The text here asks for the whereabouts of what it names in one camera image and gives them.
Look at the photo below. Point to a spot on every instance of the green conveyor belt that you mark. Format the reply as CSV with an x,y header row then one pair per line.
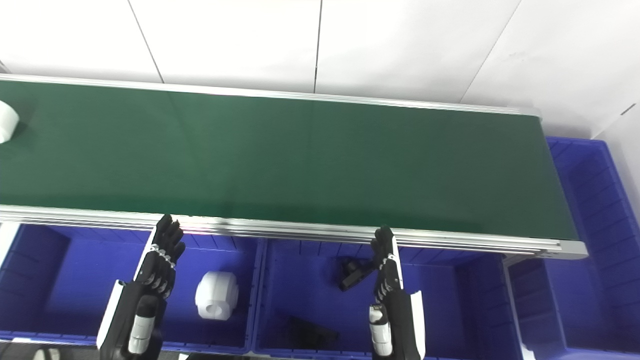
x,y
300,232
300,160

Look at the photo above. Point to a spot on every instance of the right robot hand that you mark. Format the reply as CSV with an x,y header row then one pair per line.
x,y
395,310

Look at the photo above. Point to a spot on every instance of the large blue plastic bin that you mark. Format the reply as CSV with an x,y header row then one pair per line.
x,y
600,250

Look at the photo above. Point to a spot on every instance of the flat black part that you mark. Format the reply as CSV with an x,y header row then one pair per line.
x,y
310,334

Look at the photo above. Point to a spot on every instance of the white cylindrical plastic part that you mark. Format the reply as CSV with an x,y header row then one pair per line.
x,y
6,122
216,295

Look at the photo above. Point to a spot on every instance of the black bracket part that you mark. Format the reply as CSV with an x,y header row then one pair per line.
x,y
356,275

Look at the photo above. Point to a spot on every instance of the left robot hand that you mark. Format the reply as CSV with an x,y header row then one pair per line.
x,y
150,290

